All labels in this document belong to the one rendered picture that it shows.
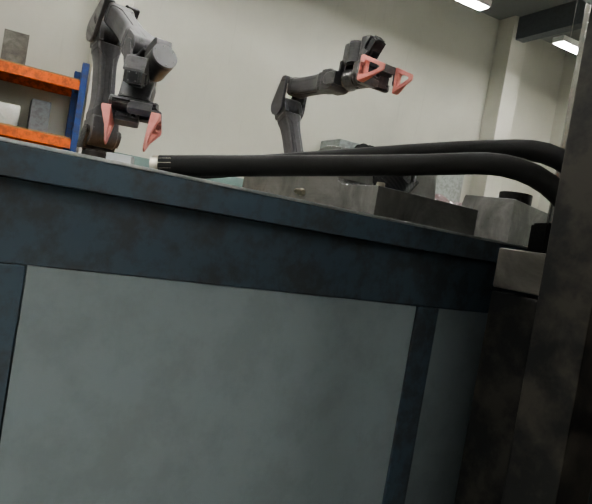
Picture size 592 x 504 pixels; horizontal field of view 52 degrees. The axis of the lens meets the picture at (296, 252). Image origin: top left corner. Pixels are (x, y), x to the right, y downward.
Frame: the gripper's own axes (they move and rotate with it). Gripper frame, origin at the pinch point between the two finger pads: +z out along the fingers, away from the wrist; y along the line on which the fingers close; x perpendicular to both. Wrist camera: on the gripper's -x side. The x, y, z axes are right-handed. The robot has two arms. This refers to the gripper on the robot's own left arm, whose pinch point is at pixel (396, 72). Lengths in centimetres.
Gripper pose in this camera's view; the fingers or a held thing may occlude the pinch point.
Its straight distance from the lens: 161.0
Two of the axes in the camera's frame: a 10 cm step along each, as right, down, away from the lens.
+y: 8.2, 1.2, 5.6
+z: 5.4, 1.4, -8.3
